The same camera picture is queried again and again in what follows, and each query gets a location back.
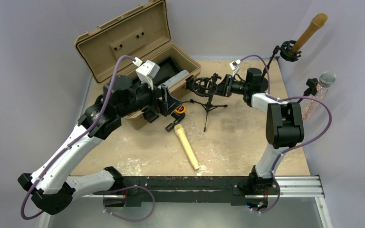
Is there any black tripod microphone stand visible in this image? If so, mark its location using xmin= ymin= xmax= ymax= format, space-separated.
xmin=185 ymin=73 xmax=228 ymax=132

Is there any cream microphone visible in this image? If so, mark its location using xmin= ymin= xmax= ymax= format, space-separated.
xmin=174 ymin=124 xmax=200 ymax=171

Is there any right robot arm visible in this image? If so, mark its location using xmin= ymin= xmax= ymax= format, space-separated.
xmin=217 ymin=67 xmax=304 ymax=194

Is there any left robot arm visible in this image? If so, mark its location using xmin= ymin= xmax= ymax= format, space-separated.
xmin=18 ymin=76 xmax=182 ymax=215

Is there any black round base stand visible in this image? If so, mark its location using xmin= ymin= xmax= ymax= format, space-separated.
xmin=261 ymin=40 xmax=301 ymax=79

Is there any black stand for silver microphone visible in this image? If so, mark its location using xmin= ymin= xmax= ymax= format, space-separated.
xmin=303 ymin=78 xmax=318 ymax=96

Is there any silver glitter microphone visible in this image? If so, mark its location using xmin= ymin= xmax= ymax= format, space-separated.
xmin=302 ymin=71 xmax=336 ymax=121

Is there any brown microphone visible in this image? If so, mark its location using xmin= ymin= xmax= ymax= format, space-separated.
xmin=292 ymin=13 xmax=328 ymax=52

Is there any yellow tape measure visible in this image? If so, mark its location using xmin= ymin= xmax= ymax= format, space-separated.
xmin=174 ymin=105 xmax=186 ymax=115

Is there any black cylindrical tool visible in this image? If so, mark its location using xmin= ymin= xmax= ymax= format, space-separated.
xmin=165 ymin=113 xmax=186 ymax=132

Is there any grey plastic case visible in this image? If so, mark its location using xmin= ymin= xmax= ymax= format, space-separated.
xmin=158 ymin=70 xmax=189 ymax=91

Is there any black toolbox tray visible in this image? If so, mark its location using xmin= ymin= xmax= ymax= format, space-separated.
xmin=153 ymin=56 xmax=181 ymax=86

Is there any tan plastic toolbox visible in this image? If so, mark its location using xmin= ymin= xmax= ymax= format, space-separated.
xmin=74 ymin=0 xmax=202 ymax=131

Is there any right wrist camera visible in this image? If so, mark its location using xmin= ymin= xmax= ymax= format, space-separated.
xmin=229 ymin=59 xmax=241 ymax=71

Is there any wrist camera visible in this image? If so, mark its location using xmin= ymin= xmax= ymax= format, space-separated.
xmin=135 ymin=59 xmax=160 ymax=90
xmin=229 ymin=59 xmax=241 ymax=71

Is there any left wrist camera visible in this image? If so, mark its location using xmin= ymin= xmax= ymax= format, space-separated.
xmin=135 ymin=59 xmax=160 ymax=90

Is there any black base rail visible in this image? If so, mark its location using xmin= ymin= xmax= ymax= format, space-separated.
xmin=104 ymin=175 xmax=281 ymax=208

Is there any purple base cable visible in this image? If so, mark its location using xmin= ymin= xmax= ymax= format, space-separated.
xmin=103 ymin=186 xmax=156 ymax=223

